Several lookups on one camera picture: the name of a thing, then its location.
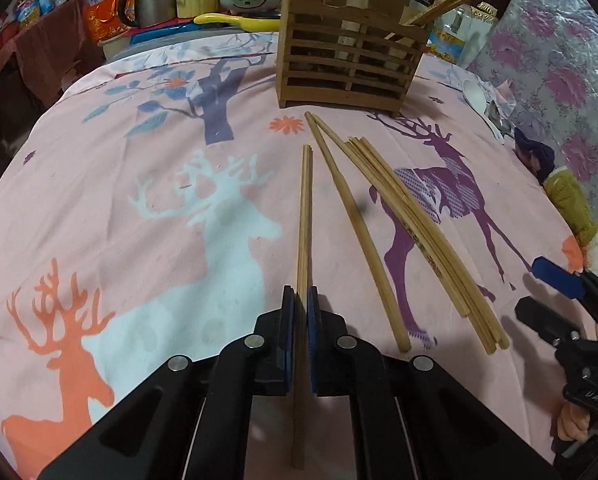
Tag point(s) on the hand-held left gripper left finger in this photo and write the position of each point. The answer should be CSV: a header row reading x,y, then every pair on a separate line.
x,y
290,340

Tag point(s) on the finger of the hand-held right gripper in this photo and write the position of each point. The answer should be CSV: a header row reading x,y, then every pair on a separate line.
x,y
559,277
544,317

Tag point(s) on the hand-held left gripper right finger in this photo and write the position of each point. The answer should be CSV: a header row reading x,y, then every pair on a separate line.
x,y
311,340

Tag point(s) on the pile of wooden chopsticks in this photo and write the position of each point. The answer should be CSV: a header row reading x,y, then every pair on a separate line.
x,y
374,270

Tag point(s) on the wooden slatted chopstick holder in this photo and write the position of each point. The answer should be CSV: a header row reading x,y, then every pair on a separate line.
x,y
349,75

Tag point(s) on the person's right hand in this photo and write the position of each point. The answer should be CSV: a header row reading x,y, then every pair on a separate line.
x,y
576,422

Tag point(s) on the yellow plush cloth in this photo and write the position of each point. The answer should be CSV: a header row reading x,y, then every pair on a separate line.
x,y
571,205

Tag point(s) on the dark purple cloth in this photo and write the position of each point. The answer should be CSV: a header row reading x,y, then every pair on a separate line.
x,y
534,152

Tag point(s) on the metal spoon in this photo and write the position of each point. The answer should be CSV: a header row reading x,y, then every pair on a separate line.
x,y
499,120

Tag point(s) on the white plastic spoon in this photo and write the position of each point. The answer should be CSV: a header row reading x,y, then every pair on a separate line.
x,y
476,97

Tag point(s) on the white carton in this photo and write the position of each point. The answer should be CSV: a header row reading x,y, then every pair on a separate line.
x,y
484,12

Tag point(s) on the yellow frying pan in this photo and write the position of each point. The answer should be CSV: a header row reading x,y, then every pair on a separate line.
x,y
244,22

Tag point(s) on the blue board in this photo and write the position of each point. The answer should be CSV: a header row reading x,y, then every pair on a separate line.
x,y
169,32

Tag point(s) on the white bucket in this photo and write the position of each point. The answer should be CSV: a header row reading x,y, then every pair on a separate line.
x,y
115,46

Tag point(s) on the red gift box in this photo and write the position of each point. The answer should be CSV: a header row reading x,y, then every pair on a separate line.
x,y
106,20

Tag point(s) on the table with red cover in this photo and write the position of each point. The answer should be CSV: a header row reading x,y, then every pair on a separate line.
x,y
44,55

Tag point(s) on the yellow cooking oil jug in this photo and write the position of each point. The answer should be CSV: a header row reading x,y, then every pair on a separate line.
x,y
29,10

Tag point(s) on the floral plastic wall sheet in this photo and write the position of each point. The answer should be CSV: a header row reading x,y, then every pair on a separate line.
x,y
554,60

